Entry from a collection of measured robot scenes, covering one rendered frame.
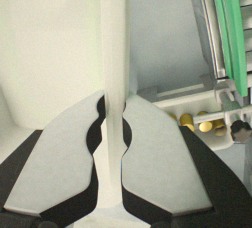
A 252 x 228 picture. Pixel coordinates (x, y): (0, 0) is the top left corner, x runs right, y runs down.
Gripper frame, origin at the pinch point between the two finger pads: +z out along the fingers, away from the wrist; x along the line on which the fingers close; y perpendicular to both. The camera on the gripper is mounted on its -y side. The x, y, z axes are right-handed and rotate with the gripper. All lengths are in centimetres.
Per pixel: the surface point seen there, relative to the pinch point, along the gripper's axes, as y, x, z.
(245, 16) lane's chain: -2.0, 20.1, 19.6
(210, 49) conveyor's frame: 4.1, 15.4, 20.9
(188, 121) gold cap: 25.0, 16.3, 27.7
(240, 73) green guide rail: 4.3, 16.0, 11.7
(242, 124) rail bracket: 9.7, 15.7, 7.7
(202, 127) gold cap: 25.9, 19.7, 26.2
